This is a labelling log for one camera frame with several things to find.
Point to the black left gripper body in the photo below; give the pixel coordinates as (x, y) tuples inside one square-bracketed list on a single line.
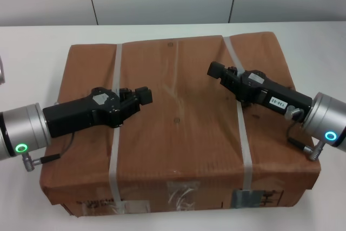
[(73, 117)]

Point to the brown cardboard box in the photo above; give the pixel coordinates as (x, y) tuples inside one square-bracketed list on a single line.
[(183, 139)]

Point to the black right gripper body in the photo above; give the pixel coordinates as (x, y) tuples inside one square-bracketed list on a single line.
[(259, 90)]

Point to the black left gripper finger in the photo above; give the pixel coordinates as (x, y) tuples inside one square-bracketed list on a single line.
[(143, 95), (127, 94)]

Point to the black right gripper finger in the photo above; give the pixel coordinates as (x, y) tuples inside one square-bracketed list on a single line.
[(216, 70), (232, 75)]

